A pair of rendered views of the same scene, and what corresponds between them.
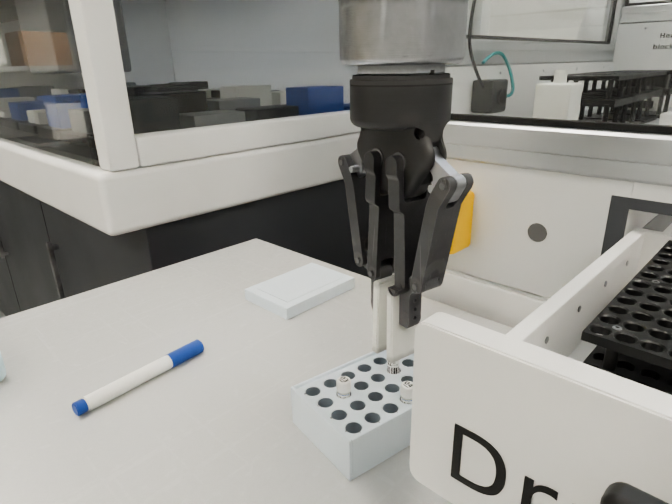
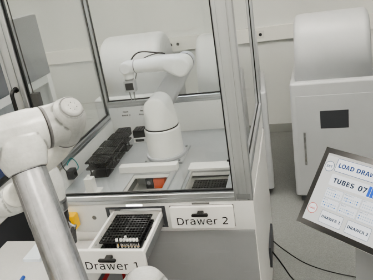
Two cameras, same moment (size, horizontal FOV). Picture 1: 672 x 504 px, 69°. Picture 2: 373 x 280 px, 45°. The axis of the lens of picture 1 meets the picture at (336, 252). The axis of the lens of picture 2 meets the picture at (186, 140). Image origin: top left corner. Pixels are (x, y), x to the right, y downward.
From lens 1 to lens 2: 167 cm
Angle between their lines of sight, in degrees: 27
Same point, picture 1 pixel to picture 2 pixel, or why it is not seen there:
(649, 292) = (109, 230)
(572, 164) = (95, 203)
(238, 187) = not seen: outside the picture
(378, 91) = not seen: hidden behind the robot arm
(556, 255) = (100, 221)
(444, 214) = (73, 231)
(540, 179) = (90, 206)
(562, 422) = (95, 255)
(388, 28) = not seen: hidden behind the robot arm
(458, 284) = (80, 234)
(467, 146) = (71, 202)
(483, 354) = (84, 251)
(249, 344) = (35, 271)
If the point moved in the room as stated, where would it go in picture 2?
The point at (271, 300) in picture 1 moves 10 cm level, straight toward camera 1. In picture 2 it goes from (33, 259) to (42, 267)
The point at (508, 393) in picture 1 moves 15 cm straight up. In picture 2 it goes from (89, 255) to (80, 223)
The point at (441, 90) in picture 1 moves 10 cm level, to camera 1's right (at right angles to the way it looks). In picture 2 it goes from (66, 213) to (89, 204)
